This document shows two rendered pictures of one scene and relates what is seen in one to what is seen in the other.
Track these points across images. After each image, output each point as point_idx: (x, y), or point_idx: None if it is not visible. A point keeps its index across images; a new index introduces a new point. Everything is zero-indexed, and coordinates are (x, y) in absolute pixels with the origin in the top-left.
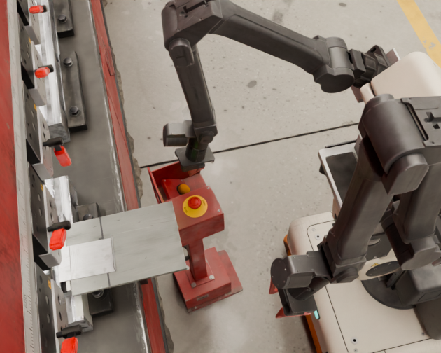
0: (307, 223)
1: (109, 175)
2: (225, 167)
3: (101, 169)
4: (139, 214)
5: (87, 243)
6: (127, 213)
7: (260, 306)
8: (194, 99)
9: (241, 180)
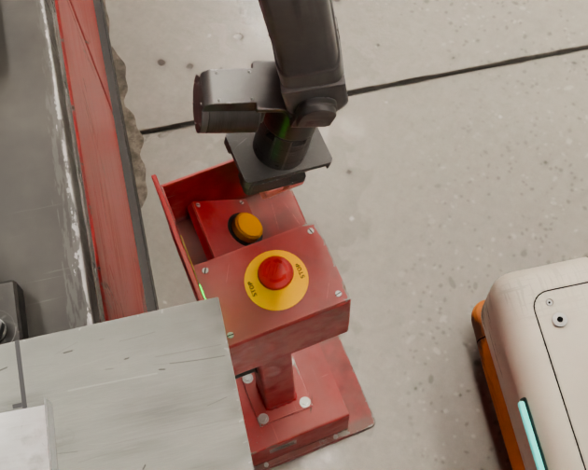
0: (535, 285)
1: (50, 200)
2: (337, 134)
3: (31, 183)
4: (127, 336)
5: None
6: (94, 333)
7: (413, 463)
8: (287, 13)
9: (372, 167)
